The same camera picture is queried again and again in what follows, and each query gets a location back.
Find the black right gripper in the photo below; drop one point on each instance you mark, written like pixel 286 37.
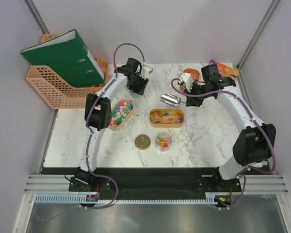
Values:
pixel 192 101

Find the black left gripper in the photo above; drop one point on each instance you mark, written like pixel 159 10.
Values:
pixel 140 89

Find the orange tray of gummies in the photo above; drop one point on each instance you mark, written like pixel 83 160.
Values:
pixel 195 74

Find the silver metal scoop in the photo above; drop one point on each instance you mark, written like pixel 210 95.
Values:
pixel 171 100

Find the beige tray of star candies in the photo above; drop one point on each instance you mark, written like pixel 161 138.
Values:
pixel 120 114

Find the tan tray of popsicle candies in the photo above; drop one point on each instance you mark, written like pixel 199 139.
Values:
pixel 166 118

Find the gold jar lid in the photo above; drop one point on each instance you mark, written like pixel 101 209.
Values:
pixel 142 142

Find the clear plastic jar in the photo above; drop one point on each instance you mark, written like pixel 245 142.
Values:
pixel 163 142

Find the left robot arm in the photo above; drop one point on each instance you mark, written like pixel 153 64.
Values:
pixel 98 113

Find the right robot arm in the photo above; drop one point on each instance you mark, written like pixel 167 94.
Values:
pixel 256 139

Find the Roald Dahl book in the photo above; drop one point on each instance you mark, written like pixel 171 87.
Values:
pixel 224 70

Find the peach desk organizer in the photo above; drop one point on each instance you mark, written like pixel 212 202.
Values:
pixel 55 91

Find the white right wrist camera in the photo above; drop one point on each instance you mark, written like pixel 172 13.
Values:
pixel 186 81

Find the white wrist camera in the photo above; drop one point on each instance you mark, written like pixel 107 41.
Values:
pixel 186 81
pixel 146 71

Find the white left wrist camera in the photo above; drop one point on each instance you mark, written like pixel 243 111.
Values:
pixel 146 71

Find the green ring binder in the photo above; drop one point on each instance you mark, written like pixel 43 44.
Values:
pixel 69 57

